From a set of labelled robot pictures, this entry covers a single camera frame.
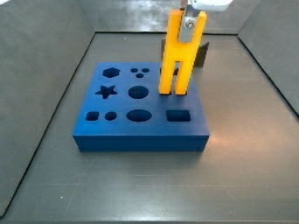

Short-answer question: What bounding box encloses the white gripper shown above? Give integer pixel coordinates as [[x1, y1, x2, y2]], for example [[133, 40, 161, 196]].
[[179, 0, 232, 43]]

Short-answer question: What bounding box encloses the yellow double-square peg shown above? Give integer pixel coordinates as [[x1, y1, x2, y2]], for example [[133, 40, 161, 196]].
[[159, 10, 207, 95]]

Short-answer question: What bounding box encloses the blue shape-sorting block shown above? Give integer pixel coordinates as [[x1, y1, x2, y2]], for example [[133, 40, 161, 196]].
[[72, 62, 211, 151]]

